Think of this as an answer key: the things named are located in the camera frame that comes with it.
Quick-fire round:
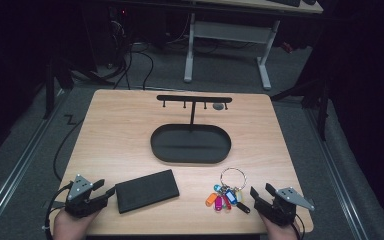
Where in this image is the desk with white metal frame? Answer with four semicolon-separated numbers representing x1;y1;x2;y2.
182;0;325;91

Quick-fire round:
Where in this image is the bundle of black floor cables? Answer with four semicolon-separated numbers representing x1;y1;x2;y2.
111;19;156;91

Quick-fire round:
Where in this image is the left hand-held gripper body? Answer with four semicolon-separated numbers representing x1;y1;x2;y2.
64;173;110;220

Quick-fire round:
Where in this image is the black wallet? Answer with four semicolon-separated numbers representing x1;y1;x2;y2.
114;168;181;215

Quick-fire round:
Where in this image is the key ring with colourful tags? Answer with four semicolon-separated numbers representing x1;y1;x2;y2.
205;166;251;215

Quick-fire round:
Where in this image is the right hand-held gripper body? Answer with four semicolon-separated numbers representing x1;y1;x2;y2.
254;186;316;227

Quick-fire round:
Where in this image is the dark metal stand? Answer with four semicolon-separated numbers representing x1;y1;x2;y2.
269;78;332;142
42;54;114;120

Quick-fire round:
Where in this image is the person's left hand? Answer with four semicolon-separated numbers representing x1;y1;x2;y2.
52;208;102;240

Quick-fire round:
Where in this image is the metal floor rail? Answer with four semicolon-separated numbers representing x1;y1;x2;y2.
303;105;372;240
0;89;66;233

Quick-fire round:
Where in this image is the dark computer tower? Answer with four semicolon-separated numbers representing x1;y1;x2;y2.
106;4;133;69

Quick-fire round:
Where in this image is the black floor cable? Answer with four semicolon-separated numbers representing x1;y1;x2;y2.
52;114;85;183

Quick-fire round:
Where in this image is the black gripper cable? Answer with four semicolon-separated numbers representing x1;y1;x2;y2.
42;181;75;240
290;213;306;240

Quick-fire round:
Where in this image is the black keyboard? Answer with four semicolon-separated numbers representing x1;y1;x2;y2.
267;0;302;8

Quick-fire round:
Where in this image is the black key stand with tray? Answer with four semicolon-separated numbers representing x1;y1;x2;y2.
150;94;234;165

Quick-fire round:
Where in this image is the person's right hand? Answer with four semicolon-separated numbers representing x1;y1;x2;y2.
258;212;300;240

